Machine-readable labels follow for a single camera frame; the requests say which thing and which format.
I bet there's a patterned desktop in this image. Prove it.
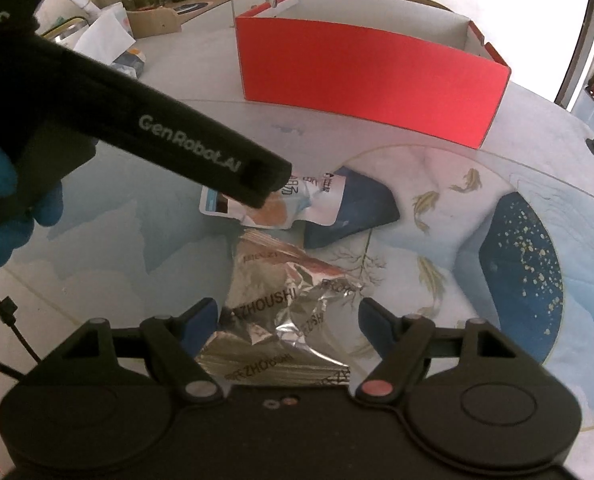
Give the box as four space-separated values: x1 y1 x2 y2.
0 25 594 480

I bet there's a beige tray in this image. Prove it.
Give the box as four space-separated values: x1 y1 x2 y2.
42 15 88 43

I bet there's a white side cabinet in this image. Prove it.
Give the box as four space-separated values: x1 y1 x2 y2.
167 0 268 31

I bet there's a red cardboard box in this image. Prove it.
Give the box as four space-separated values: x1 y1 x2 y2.
234 0 512 150

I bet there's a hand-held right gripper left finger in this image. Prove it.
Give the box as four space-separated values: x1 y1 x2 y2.
62 297 225 403

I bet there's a brown cardboard box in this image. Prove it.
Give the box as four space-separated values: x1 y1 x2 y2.
124 5 182 38

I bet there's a silver brown snack packet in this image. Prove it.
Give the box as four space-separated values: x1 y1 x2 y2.
194 228 365 387

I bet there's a white orange snack packet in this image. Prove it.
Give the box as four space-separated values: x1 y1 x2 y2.
198 172 348 231

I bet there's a black cable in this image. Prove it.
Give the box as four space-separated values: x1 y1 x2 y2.
0 267 45 381

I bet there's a tissue pack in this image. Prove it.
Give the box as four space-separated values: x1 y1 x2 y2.
74 7 148 78

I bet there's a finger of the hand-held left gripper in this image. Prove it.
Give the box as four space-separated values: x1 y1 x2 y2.
97 72 292 209

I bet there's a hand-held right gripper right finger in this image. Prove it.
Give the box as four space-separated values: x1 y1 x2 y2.
357 297 522 403

